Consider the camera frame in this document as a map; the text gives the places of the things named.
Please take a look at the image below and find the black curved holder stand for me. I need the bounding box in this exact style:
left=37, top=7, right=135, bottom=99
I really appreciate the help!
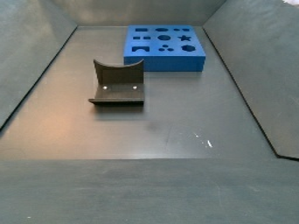
left=88, top=60, right=145, bottom=105

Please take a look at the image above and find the blue foam shape-sorter block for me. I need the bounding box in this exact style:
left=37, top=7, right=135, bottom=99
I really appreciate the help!
left=124, top=24, right=205, bottom=72

